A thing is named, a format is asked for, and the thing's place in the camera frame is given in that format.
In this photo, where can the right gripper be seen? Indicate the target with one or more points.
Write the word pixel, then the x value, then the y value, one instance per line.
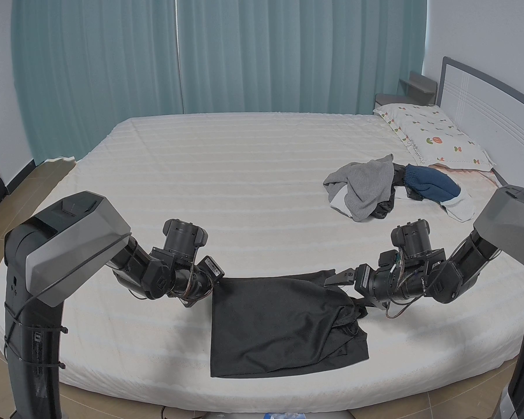
pixel 393 288

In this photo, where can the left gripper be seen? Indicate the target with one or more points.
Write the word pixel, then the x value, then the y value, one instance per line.
pixel 192 288

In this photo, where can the black long-sleeved top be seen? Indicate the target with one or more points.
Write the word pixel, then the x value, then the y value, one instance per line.
pixel 279 321

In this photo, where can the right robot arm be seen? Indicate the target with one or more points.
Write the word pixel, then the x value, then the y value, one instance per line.
pixel 506 225

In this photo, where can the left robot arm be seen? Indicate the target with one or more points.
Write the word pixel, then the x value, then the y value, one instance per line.
pixel 70 242

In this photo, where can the bed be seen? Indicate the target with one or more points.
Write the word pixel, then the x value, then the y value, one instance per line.
pixel 244 168

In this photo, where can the white garment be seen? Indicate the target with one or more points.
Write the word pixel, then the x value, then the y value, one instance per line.
pixel 460 207
pixel 341 201

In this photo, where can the black garment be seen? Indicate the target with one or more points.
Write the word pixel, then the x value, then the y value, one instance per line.
pixel 384 210

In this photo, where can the grey garment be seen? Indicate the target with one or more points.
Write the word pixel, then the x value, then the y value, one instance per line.
pixel 367 186

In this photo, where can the dark blue garment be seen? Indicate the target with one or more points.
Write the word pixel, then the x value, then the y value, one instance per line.
pixel 432 183

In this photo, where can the white printed pillow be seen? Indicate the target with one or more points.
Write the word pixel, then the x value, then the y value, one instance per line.
pixel 432 131

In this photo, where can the grey bedside table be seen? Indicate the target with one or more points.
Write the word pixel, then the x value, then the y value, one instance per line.
pixel 419 83

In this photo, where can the blue-green curtain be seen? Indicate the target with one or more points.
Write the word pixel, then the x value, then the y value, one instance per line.
pixel 297 37
pixel 96 59

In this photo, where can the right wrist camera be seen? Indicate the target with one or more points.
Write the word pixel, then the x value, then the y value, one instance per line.
pixel 362 280

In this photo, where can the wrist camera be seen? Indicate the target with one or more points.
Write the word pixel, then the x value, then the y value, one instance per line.
pixel 362 280
pixel 213 269

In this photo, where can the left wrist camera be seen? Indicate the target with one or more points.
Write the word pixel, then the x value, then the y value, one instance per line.
pixel 213 269

